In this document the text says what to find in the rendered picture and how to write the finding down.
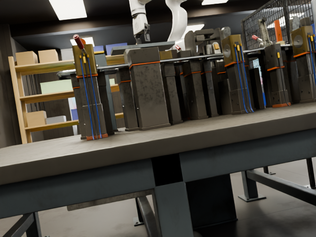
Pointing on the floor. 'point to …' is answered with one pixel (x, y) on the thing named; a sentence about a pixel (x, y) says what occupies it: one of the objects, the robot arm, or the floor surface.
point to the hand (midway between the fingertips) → (143, 42)
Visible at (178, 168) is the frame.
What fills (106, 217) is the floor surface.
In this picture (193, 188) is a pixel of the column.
